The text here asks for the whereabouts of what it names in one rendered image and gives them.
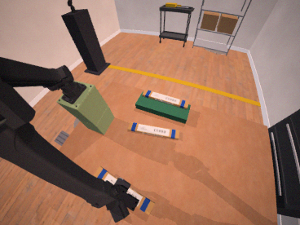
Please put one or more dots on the brown cardboard pack with white e6013 label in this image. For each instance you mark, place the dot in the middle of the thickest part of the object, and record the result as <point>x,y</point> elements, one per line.
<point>144,204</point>

